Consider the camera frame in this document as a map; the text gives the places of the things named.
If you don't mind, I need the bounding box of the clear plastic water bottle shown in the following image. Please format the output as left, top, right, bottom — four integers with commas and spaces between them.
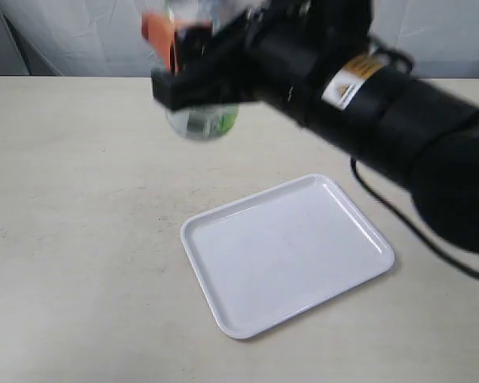
164, 1, 240, 141

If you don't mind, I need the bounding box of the white backdrop cloth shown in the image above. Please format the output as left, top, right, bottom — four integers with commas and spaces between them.
0, 1, 479, 77

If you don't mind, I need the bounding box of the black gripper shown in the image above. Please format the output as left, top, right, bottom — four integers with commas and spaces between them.
141, 1, 372, 124

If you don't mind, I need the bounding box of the white rectangular plastic tray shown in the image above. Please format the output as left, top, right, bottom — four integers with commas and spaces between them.
180, 174, 395, 340

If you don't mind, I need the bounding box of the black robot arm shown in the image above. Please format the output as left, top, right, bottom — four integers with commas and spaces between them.
141, 1, 479, 254

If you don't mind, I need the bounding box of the black cable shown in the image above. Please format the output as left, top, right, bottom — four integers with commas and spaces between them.
349, 156, 479, 285

